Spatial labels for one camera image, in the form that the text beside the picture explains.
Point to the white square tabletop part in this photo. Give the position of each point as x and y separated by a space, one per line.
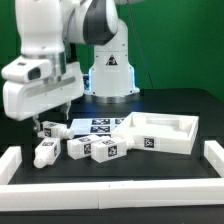
159 132

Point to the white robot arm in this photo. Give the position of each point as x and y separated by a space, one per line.
69 49

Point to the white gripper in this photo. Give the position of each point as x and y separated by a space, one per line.
22 101

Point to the white fence segment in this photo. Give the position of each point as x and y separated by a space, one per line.
179 192
36 197

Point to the white fence left segment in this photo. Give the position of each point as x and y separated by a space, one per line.
36 197

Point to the white fence right segment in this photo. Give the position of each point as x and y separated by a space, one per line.
179 192

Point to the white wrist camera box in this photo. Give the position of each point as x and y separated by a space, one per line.
25 70

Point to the white fiducial tag sheet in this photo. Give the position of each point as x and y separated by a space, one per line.
98 126

